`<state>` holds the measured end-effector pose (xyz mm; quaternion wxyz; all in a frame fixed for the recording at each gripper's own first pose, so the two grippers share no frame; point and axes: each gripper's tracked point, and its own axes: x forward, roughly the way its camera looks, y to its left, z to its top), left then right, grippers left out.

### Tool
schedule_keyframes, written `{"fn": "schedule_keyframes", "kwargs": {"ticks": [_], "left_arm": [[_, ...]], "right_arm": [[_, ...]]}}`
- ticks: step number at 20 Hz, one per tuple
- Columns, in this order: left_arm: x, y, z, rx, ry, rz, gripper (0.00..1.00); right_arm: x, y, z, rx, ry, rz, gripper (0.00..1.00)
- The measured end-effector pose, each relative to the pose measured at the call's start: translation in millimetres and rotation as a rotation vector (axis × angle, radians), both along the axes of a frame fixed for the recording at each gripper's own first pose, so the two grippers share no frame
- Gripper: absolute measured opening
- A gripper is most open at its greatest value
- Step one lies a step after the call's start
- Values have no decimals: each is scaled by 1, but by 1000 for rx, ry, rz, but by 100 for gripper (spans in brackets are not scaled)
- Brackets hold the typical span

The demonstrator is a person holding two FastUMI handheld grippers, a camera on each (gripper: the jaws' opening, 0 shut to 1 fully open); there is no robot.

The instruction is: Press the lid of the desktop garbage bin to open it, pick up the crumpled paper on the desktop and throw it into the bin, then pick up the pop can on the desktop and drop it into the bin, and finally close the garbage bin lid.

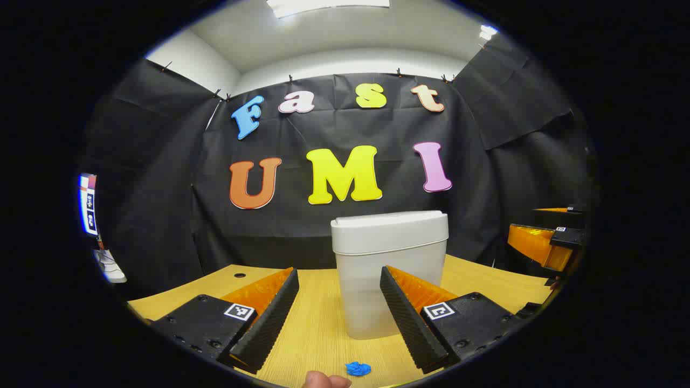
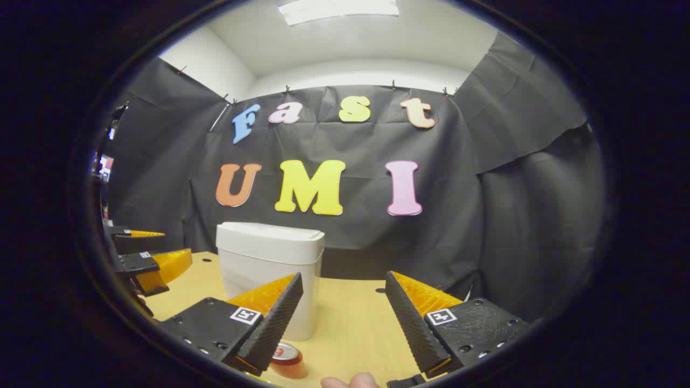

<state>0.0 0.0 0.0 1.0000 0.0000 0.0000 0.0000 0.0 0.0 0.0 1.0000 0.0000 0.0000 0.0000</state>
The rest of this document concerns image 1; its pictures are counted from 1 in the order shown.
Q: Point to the white desktop garbage bin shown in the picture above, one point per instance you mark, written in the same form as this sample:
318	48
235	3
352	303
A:
388	242

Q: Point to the wooden desktop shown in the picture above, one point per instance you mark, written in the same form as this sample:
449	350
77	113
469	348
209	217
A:
318	323

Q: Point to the white side table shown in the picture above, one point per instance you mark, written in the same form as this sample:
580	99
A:
110	269

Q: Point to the computer monitor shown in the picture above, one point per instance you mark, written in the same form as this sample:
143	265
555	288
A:
89	205

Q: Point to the blue paper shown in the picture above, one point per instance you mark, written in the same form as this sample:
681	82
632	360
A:
358	368

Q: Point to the black backdrop cloth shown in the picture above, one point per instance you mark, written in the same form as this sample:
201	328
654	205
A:
485	161

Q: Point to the ceiling light panel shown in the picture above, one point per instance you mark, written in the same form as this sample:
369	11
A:
323	6

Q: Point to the small ceiling light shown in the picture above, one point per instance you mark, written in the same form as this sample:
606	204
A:
488	32

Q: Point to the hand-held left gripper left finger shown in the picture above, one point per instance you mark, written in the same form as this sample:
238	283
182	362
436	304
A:
269	318

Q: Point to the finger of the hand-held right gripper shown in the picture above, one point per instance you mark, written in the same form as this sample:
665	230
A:
555	218
531	242

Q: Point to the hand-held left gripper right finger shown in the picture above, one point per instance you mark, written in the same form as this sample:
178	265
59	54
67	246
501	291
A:
409	323

